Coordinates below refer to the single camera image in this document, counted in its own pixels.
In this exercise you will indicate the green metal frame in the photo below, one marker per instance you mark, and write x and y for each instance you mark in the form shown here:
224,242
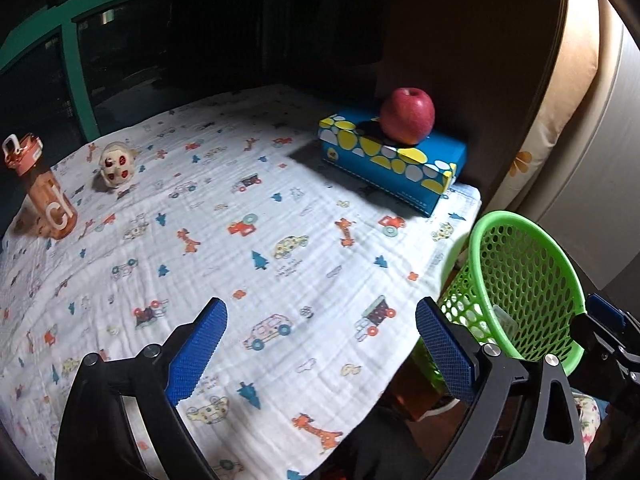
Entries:
75,80

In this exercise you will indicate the dark wooden board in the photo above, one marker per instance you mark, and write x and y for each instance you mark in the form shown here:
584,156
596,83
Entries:
475,35

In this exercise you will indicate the blue dotted tissue box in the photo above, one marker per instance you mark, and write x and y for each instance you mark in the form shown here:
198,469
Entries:
395,170

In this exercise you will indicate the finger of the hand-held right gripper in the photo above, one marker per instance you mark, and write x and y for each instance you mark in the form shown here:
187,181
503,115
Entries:
600,342
607,310

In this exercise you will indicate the green plastic mesh basket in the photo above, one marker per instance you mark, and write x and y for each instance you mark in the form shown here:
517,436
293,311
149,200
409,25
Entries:
525,285

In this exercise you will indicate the white skull toy red spots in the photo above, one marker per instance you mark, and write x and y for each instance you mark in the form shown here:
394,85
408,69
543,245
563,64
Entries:
117,165

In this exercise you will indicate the beige flower print cushion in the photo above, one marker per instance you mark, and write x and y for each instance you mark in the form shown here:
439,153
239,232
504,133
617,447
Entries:
570,70

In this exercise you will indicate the orange water bottle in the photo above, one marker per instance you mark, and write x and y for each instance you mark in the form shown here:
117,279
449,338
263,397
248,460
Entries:
50,200

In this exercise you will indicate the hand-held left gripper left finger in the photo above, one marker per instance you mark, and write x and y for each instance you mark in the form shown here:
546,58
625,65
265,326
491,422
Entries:
197,355

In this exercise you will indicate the white printed blanket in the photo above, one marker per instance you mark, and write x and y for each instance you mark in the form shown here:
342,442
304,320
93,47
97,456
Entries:
250,220

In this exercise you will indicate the red apple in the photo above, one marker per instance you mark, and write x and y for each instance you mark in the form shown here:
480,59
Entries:
407,115

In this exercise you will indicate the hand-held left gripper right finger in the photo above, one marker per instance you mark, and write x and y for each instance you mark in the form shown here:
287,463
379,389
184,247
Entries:
445,355

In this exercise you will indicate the floral cloth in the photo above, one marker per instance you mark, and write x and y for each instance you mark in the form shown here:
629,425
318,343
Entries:
586,420

